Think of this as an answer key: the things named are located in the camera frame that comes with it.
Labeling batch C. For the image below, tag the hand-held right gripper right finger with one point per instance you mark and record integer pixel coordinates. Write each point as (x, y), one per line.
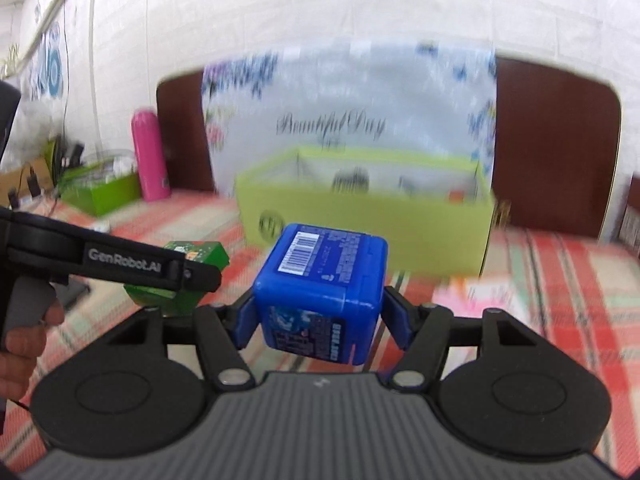
(395, 320)

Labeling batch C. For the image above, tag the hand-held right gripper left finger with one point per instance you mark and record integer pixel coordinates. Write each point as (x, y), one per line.
(245, 322)

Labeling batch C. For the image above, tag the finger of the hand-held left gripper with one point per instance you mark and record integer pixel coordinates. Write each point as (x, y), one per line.
(197, 275)

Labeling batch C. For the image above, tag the patterned green small box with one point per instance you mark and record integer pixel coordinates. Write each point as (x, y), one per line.
(202, 254)

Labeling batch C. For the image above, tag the blue cube box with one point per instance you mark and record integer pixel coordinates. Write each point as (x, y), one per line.
(320, 290)

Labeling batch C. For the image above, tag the light green cardboard box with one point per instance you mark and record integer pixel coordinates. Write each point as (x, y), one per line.
(360, 230)

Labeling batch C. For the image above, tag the person's left hand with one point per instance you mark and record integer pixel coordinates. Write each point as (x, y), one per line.
(22, 355)

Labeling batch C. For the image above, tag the black adapter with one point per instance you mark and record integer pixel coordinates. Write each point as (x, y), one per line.
(34, 182)

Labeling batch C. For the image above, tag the green tray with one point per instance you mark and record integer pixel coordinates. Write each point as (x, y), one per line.
(107, 192)

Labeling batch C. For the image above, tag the pink white packet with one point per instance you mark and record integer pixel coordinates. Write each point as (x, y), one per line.
(480, 297)

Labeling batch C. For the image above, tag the clear plastic bag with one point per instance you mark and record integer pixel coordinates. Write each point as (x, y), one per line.
(112, 162)

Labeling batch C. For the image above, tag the pink bottle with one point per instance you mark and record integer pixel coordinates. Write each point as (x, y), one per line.
(150, 160)

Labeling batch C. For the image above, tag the dark grey object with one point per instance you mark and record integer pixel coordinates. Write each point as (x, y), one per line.
(7, 120)

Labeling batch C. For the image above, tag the red plaid blanket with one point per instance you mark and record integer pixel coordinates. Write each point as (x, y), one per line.
(565, 280)

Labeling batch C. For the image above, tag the floral bedding package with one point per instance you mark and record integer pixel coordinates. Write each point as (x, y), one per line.
(350, 95)

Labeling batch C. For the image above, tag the brown wooden headboard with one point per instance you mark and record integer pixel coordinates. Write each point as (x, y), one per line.
(550, 150)

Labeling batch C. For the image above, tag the brown box with label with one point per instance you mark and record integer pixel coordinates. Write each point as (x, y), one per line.
(631, 220)

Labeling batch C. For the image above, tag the blue wall sticker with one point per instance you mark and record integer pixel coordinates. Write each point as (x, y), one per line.
(50, 65)

